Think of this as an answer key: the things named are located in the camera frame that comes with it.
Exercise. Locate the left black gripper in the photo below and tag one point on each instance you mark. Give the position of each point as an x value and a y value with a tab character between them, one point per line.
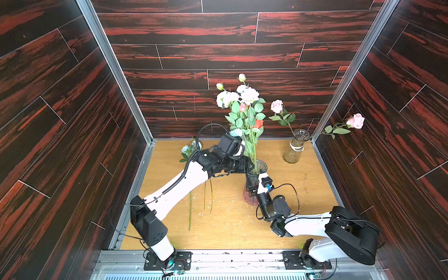
242	165

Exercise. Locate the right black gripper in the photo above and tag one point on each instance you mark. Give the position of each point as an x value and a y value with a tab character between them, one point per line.
254	191

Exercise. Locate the purple glass vase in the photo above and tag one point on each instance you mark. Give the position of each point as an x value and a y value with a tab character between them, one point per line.
262	166

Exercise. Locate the clear glass vase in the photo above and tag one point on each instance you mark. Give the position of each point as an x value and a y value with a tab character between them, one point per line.
293	153

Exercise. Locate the blue white flower spray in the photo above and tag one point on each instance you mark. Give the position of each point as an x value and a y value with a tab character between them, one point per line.
187	151

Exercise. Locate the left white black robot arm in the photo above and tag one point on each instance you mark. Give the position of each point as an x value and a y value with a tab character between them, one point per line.
147	214

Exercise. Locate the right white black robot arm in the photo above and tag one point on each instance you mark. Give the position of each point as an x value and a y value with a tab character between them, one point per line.
332	235

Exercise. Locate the red pink white rose bouquet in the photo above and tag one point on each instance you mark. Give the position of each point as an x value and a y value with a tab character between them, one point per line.
251	113

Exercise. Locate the pink rose stem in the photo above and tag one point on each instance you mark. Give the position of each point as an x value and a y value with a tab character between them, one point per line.
355	122
281	115

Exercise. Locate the white flower spray far left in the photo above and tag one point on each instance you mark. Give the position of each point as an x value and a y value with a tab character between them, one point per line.
230	100

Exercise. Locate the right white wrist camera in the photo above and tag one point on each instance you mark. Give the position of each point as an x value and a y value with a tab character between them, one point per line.
265	183

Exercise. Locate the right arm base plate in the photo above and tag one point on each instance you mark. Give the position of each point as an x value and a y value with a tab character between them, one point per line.
297	260

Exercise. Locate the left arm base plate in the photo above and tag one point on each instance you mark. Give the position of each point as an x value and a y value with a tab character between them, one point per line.
178	261

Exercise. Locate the aluminium front rail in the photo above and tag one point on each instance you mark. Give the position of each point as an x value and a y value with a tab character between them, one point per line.
262	264

